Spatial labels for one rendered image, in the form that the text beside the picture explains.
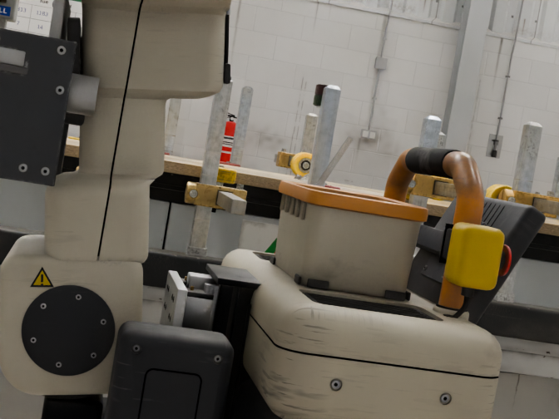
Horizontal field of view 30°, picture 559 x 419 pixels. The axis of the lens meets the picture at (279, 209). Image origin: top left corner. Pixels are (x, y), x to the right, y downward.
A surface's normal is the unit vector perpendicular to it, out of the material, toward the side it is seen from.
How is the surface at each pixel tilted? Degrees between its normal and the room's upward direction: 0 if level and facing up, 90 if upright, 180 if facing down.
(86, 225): 90
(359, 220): 92
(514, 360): 90
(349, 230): 92
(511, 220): 65
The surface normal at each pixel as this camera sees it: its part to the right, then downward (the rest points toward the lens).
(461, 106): 0.17, 0.08
